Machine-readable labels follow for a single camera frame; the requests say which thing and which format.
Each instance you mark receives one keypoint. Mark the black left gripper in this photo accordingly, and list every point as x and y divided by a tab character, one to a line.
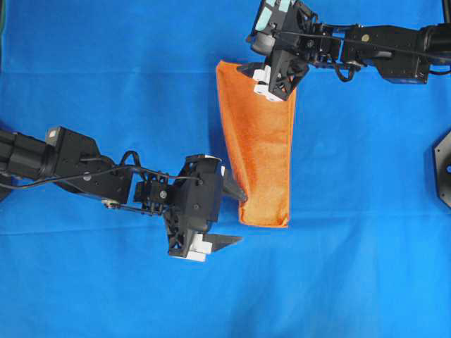
194	207

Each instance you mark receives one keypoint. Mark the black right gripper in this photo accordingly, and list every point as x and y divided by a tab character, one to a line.
282	70

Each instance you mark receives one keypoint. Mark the orange towel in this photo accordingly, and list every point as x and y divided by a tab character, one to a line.
258	136

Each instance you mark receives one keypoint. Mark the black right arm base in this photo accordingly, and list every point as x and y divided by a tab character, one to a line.
441	158

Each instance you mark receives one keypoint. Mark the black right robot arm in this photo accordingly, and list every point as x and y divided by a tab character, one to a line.
400	55

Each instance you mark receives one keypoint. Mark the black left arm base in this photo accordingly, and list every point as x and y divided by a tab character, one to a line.
6	181

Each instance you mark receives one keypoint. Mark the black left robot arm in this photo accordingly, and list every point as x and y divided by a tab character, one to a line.
73	162

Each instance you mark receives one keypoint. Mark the blue table cloth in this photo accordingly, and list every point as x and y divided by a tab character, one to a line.
367	250

